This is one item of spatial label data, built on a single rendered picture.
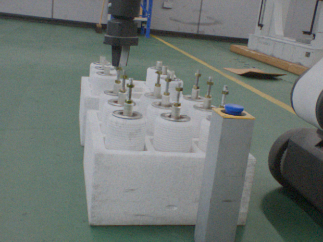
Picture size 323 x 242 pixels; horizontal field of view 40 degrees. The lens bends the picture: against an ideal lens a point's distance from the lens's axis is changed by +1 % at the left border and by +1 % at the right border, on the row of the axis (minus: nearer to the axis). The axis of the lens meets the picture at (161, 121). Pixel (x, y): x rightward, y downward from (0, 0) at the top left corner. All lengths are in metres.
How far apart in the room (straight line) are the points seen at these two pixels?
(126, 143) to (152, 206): 0.16
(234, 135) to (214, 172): 0.09
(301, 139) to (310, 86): 0.29
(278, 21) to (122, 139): 4.69
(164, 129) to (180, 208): 0.20
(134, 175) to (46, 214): 0.24
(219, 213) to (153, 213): 0.18
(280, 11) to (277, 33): 0.30
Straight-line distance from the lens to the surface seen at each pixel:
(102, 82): 1.54
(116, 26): 1.20
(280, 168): 1.37
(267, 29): 5.64
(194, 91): 1.31
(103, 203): 1.03
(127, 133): 1.01
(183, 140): 1.04
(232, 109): 0.90
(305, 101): 1.04
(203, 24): 7.65
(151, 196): 1.04
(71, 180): 1.29
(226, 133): 0.89
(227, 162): 0.91
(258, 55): 5.24
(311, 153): 1.23
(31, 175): 1.32
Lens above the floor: 0.52
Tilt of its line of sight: 15 degrees down
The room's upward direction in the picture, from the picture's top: 7 degrees clockwise
